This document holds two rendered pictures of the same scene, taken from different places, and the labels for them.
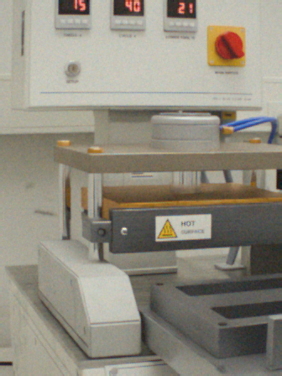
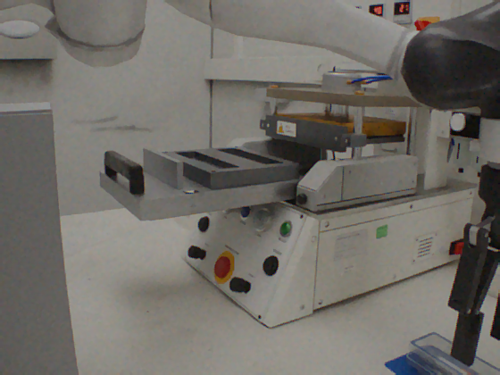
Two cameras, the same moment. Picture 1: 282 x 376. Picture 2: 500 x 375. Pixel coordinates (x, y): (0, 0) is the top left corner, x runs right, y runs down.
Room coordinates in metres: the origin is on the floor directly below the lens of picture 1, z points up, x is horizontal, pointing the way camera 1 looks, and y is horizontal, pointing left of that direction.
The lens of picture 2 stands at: (0.54, -0.90, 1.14)
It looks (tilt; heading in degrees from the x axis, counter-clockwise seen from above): 14 degrees down; 75
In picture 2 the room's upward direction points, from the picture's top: 1 degrees clockwise
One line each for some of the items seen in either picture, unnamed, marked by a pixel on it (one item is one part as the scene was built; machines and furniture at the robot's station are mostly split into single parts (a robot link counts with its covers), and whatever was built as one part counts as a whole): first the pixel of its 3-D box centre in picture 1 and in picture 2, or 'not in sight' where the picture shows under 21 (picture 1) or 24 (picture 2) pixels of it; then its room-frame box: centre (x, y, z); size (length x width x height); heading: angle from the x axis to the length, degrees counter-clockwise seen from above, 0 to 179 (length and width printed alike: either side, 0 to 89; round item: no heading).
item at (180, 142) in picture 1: (191, 167); (358, 104); (0.99, -0.06, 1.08); 0.31 x 0.24 x 0.13; 108
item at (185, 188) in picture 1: (191, 185); (342, 113); (0.95, -0.06, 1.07); 0.22 x 0.17 x 0.10; 108
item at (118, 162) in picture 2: not in sight; (122, 170); (0.53, -0.18, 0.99); 0.15 x 0.02 x 0.04; 108
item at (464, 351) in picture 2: not in sight; (466, 335); (0.91, -0.53, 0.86); 0.03 x 0.01 x 0.07; 104
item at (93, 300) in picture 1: (82, 291); (270, 154); (0.85, 0.06, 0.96); 0.25 x 0.05 x 0.07; 18
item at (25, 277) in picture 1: (174, 296); (347, 179); (0.99, -0.04, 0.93); 0.46 x 0.35 x 0.01; 18
